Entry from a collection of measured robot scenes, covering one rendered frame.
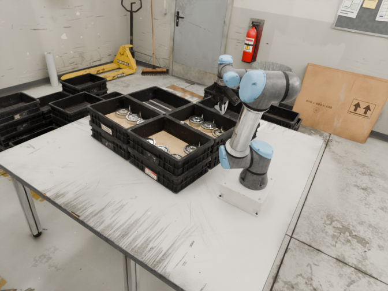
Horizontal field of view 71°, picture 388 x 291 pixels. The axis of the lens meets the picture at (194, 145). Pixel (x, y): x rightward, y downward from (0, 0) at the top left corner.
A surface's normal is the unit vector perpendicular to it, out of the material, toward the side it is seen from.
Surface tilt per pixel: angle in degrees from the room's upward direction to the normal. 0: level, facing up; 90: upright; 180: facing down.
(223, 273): 0
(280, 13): 90
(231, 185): 1
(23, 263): 0
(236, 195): 90
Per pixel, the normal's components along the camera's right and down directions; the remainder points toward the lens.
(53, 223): 0.10, -0.83
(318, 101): -0.47, 0.21
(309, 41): -0.52, 0.42
